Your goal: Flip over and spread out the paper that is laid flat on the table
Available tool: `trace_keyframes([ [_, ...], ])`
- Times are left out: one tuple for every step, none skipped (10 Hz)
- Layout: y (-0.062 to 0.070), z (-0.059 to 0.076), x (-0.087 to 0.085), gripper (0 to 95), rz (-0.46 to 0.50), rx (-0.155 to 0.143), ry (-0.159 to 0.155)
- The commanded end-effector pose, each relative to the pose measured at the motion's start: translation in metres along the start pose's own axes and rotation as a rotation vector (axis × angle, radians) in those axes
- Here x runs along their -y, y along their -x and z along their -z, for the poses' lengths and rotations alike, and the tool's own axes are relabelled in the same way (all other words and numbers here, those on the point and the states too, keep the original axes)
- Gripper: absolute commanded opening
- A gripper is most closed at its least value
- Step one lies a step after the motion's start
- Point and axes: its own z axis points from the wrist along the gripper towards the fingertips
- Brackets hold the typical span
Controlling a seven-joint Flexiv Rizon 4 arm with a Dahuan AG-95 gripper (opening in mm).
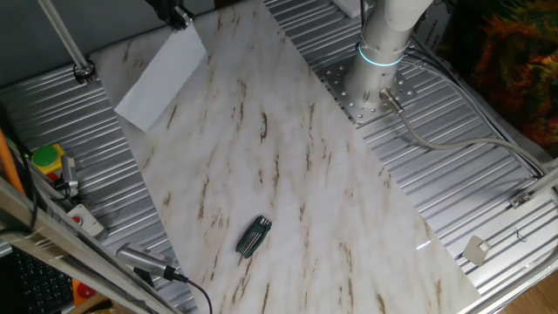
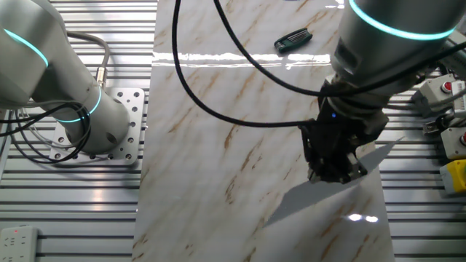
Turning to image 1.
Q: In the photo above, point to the colourful patterned cloth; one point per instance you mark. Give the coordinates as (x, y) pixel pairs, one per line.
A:
(514, 65)

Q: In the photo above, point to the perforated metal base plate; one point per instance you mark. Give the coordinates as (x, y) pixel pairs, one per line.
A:
(340, 87)

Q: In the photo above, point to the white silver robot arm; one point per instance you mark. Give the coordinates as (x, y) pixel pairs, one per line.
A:
(379, 43)

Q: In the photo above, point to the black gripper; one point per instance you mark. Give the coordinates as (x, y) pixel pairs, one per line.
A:
(165, 6)

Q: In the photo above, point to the green hex key set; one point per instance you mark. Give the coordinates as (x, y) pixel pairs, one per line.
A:
(253, 237)

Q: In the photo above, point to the marble pattern table mat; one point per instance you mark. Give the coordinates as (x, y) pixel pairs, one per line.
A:
(305, 196)

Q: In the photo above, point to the black keyboard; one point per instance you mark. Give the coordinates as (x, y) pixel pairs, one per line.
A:
(39, 288)

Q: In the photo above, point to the white box red print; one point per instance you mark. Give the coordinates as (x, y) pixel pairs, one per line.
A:
(436, 35)

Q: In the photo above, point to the aluminium profile bar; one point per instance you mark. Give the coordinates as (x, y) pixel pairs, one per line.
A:
(547, 179)

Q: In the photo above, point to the orange pole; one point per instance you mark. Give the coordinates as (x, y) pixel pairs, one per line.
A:
(8, 163)

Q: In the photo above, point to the aluminium frame beam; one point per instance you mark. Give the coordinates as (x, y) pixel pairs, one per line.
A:
(43, 231)

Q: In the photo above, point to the white paper sheet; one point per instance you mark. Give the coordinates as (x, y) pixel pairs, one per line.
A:
(161, 78)

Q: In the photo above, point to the small metal corner bracket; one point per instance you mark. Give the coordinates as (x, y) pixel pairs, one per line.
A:
(521, 199)

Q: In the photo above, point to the grey box red button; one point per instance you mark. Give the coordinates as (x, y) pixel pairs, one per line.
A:
(89, 222)

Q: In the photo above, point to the aluminium pole with black foot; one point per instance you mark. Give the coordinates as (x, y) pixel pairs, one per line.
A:
(66, 37)

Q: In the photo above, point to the green button yellow box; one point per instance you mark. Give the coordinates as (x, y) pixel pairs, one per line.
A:
(45, 155)

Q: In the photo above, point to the orange box red button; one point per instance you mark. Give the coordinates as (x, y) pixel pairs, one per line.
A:
(83, 291)

